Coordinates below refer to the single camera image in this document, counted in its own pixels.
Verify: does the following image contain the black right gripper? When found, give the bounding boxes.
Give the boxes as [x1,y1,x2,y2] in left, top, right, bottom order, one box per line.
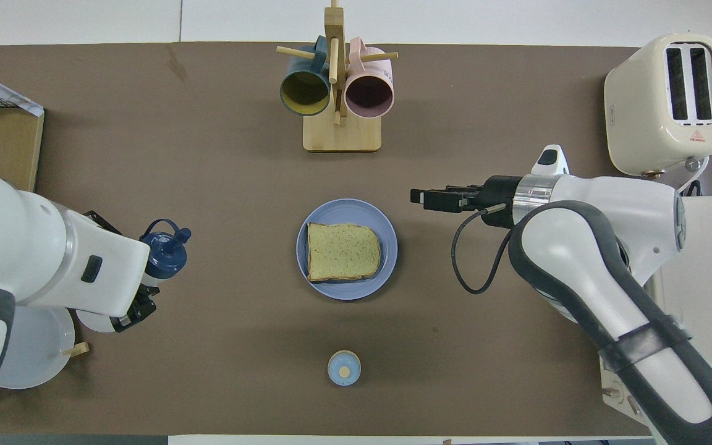
[410,176,520,229]

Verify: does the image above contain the white bottle with navy cap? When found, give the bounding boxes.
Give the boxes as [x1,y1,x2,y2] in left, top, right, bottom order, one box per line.
[75,219,193,334]

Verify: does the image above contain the toasted bread slice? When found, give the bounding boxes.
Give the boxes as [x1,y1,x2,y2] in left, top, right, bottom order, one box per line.
[307,222,382,284]

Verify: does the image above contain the pale grey plate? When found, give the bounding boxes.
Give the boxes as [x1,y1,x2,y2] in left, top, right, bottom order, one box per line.
[0,306,76,390]

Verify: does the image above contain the blue round plate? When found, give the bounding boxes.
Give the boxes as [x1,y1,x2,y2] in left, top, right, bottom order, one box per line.
[296,198,399,302]

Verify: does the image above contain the brown table mat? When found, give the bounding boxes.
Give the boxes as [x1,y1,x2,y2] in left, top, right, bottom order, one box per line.
[0,41,712,436]

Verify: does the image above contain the wooden mug rack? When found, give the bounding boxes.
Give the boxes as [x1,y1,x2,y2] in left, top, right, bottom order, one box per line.
[276,0,399,153]

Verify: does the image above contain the pink ribbed mug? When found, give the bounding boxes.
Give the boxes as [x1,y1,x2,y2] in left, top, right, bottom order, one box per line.
[344,37,396,120]

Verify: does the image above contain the teal mug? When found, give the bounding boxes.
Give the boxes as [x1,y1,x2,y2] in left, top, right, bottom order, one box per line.
[279,35,332,117]

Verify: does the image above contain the small blue wooden-knob bell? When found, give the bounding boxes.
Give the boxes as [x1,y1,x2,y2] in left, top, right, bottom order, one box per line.
[328,350,362,387]

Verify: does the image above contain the cream two-slot toaster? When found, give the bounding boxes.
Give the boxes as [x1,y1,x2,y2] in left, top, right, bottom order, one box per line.
[604,33,712,177]

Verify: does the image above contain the wooden shelf with wire basket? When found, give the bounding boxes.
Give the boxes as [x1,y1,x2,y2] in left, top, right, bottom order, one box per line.
[0,80,45,192]

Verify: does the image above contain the white toaster power cord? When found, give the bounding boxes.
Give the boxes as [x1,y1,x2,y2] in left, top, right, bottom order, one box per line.
[665,158,712,197]

